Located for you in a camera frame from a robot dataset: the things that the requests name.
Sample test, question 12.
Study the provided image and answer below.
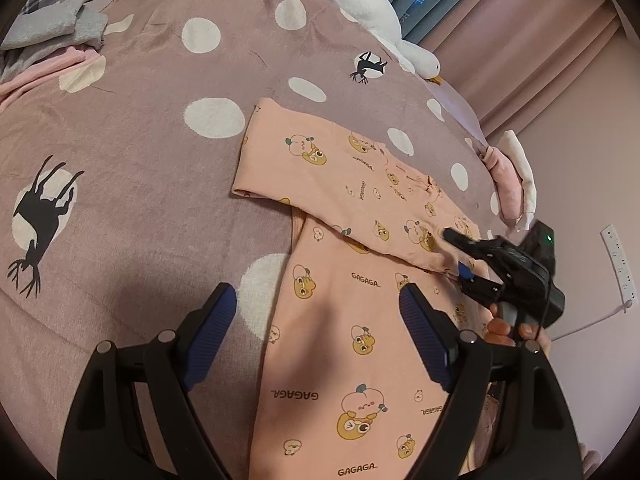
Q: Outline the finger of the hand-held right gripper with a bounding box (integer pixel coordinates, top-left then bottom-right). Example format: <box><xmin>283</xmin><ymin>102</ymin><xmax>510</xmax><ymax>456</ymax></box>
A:
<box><xmin>442</xmin><ymin>227</ymin><xmax>503</xmax><ymax>262</ymax></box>
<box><xmin>449</xmin><ymin>259</ymin><xmax>504</xmax><ymax>307</ymax></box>

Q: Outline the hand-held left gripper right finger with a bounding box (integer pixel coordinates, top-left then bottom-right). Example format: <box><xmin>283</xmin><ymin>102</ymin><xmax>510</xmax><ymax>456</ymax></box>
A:
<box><xmin>399</xmin><ymin>283</ymin><xmax>584</xmax><ymax>480</ymax></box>

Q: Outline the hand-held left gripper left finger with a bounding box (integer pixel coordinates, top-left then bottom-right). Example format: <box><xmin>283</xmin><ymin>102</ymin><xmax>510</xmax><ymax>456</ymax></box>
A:
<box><xmin>56</xmin><ymin>282</ymin><xmax>251</xmax><ymax>480</ymax></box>

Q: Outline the pink printed pajama top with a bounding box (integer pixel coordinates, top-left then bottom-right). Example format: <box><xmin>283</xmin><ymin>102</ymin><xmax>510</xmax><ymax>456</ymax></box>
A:
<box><xmin>231</xmin><ymin>97</ymin><xmax>506</xmax><ymax>480</ymax></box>

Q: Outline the person's right hand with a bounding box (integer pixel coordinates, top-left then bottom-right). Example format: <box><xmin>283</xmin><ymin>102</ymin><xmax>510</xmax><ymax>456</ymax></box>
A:
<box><xmin>486</xmin><ymin>302</ymin><xmax>542</xmax><ymax>350</ymax></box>

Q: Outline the pink folded blanket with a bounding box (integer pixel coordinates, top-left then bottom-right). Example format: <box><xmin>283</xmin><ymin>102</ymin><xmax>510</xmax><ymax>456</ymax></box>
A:
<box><xmin>480</xmin><ymin>145</ymin><xmax>525</xmax><ymax>223</ymax></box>

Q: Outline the pink white cloth bundle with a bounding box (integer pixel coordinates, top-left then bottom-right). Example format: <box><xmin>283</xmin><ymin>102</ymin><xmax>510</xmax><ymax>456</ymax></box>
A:
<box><xmin>500</xmin><ymin>129</ymin><xmax>539</xmax><ymax>233</ymax></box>

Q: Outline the white power strip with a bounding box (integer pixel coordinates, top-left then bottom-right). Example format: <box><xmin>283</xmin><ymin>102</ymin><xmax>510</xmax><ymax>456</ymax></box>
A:
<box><xmin>600</xmin><ymin>225</ymin><xmax>637</xmax><ymax>307</ymax></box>

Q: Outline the mauve polka dot blanket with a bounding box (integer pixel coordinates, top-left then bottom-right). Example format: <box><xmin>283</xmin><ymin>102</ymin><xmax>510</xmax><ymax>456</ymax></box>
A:
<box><xmin>0</xmin><ymin>0</ymin><xmax>506</xmax><ymax>480</ymax></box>

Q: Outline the pink curtain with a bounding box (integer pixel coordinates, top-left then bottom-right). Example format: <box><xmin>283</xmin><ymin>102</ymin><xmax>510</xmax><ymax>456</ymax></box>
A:
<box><xmin>429</xmin><ymin>0</ymin><xmax>640</xmax><ymax>137</ymax></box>

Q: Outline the white goose plush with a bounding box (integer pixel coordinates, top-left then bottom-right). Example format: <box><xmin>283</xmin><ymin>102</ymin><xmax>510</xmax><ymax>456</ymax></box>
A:
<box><xmin>280</xmin><ymin>0</ymin><xmax>444</xmax><ymax>86</ymax></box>

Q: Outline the grey cloth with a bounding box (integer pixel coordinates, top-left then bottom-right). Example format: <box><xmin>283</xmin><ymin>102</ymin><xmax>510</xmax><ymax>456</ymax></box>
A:
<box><xmin>0</xmin><ymin>7</ymin><xmax>109</xmax><ymax>52</ymax></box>

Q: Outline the white cable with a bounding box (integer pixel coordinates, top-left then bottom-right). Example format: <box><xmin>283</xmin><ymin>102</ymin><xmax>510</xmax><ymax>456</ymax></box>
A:
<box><xmin>552</xmin><ymin>299</ymin><xmax>634</xmax><ymax>341</ymax></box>

